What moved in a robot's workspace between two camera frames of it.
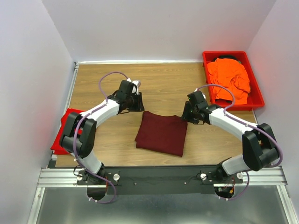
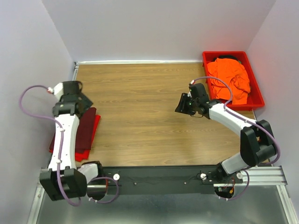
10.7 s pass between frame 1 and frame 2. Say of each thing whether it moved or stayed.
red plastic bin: stayed
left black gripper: moved
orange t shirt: stayed
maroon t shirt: moved
